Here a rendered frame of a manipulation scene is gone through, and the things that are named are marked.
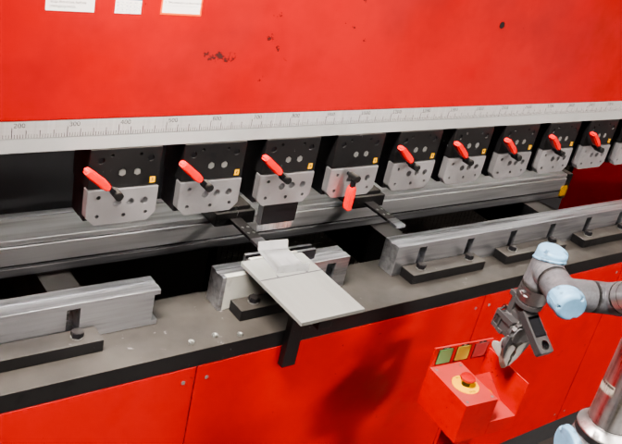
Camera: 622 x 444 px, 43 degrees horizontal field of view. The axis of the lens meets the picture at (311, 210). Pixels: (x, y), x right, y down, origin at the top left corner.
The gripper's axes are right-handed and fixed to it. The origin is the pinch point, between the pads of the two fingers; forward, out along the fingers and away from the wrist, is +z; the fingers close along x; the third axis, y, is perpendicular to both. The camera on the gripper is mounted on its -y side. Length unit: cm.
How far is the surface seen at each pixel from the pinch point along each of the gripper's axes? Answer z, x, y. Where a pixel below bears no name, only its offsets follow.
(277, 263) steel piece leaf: -14, 54, 33
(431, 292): -1.2, 3.8, 29.3
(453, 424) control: 12.9, 15.1, -4.1
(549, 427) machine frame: 80, -90, 32
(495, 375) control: 8.5, -4.4, 4.6
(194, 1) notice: -76, 86, 36
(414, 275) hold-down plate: -3.8, 7.3, 34.6
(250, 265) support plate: -13, 61, 34
